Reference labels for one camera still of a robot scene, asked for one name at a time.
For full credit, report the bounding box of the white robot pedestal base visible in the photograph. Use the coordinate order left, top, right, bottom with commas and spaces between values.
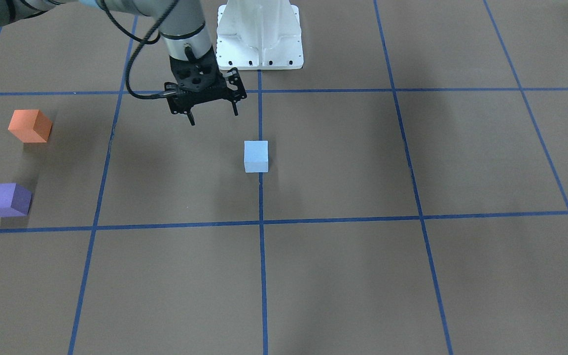
215, 0, 304, 71

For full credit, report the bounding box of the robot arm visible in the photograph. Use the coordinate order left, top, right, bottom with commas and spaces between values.
0, 0, 247, 125

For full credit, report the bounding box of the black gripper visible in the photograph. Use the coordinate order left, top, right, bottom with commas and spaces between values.
167, 47, 239, 126

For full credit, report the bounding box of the purple foam block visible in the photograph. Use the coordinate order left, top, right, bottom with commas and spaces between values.
0, 183, 33, 217

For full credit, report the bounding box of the orange foam block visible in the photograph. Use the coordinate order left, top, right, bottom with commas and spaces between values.
7, 109, 53, 143

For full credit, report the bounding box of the light blue foam block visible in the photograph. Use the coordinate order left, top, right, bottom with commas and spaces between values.
244, 140, 270, 173

